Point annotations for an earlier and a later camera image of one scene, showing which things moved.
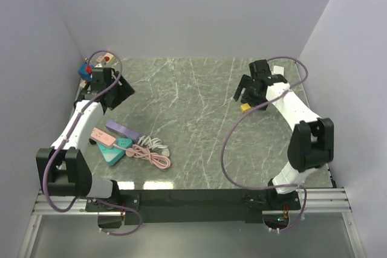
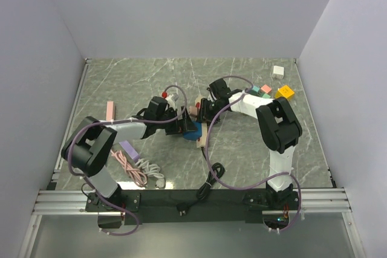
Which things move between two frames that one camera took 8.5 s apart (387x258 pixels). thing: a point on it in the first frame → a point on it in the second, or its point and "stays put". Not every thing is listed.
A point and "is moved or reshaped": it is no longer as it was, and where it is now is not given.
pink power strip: x=108 y=141 → x=136 y=174
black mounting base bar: x=193 y=206 stays put
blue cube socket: x=85 y=70 → x=194 y=135
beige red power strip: x=103 y=60 → x=203 y=142
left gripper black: x=125 y=90 → x=180 y=125
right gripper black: x=245 y=82 → x=203 y=112
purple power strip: x=123 y=130 is moved or reshaped
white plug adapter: x=278 y=70 stays put
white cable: x=154 y=144 → x=151 y=170
